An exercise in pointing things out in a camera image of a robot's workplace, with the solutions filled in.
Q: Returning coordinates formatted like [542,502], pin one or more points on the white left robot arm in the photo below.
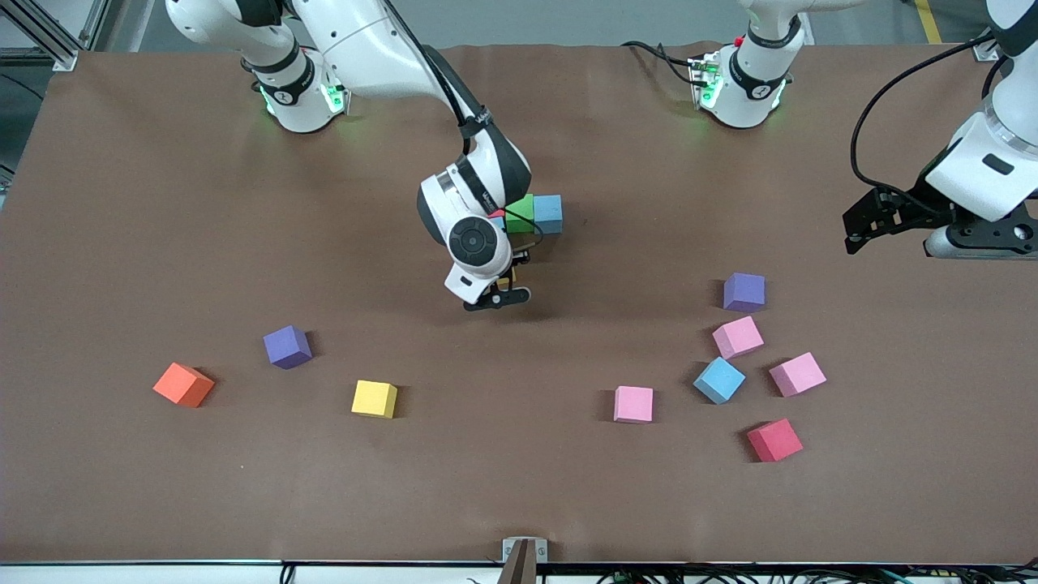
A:
[985,170]

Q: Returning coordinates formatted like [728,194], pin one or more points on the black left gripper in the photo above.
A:
[922,208]

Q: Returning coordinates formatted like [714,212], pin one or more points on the pink foam block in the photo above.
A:
[797,374]
[633,404]
[738,337]

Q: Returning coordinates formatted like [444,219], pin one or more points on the orange foam block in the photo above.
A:
[183,384]

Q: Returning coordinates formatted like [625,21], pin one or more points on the light blue foam block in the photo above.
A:
[549,215]
[718,380]

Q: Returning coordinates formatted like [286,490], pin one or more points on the green foam block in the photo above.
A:
[523,219]

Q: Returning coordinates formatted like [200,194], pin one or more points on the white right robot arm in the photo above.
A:
[474,243]

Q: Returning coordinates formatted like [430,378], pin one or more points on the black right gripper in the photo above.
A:
[521,259]

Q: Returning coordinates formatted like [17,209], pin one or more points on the aluminium frame post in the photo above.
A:
[49,36]
[985,45]

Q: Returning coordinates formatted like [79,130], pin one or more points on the purple foam block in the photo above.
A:
[287,347]
[744,292]

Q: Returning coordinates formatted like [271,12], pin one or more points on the brown table mat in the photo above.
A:
[519,487]

